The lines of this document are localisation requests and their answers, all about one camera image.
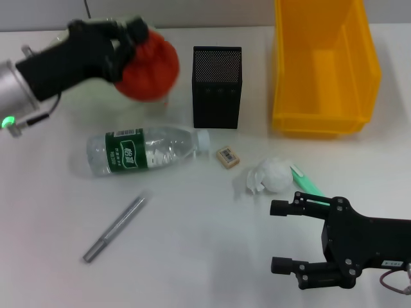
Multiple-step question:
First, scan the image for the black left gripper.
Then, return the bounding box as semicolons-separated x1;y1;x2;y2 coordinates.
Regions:
15;17;150;103

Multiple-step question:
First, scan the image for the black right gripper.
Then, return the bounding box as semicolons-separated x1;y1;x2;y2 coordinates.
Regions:
270;191;411;291

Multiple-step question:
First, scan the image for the red-orange knitted toy orange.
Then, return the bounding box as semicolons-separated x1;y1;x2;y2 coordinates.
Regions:
114;27;180;103

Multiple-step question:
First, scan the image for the mint green pen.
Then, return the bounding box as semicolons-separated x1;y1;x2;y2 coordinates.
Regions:
290;165;331;206

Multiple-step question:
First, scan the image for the white paper ball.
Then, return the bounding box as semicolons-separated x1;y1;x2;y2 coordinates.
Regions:
245;157;293;195

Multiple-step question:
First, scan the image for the clear green-label water bottle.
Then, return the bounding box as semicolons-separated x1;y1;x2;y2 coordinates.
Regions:
86;126;211;177

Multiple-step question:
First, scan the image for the pale green glass fruit plate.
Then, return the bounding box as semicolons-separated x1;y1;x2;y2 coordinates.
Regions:
40;19;176;122

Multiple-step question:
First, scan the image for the black mesh pen holder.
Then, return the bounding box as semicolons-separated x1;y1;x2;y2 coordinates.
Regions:
191;46;243;130

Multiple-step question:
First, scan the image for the beige eraser with barcode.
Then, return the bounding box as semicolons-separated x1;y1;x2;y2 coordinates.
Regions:
216;146;241;169

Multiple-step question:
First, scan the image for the grey metallic pen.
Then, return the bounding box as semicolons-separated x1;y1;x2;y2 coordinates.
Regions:
82;189;152;264

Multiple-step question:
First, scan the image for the yellow plastic bin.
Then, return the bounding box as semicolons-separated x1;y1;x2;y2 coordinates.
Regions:
272;0;383;139

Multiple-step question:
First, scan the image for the right wrist cable with plug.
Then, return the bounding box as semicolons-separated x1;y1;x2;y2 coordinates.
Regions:
378;262;411;295

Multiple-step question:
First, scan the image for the wrist cable with plug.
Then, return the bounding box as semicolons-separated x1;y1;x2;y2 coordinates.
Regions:
378;262;411;295
8;95;62;138

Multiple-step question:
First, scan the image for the left wrist cable with plug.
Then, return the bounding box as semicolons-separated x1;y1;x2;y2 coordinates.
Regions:
8;95;62;138

